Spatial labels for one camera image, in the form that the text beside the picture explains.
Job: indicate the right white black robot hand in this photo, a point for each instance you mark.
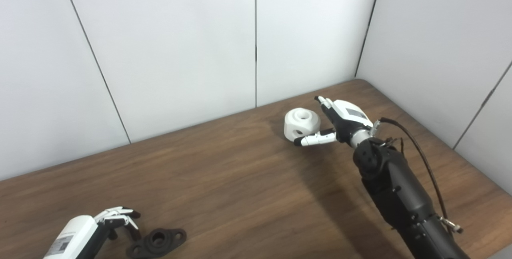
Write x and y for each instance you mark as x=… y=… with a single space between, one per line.
x=346 y=119

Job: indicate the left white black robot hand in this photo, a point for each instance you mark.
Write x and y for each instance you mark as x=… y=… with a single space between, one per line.
x=78 y=235

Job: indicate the round white plastic piece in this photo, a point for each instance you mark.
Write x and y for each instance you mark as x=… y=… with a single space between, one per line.
x=300 y=125

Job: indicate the black flanged holder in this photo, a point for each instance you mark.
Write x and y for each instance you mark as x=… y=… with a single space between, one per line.
x=160 y=241

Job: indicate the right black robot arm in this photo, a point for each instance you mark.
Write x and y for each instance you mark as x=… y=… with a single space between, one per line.
x=396 y=187

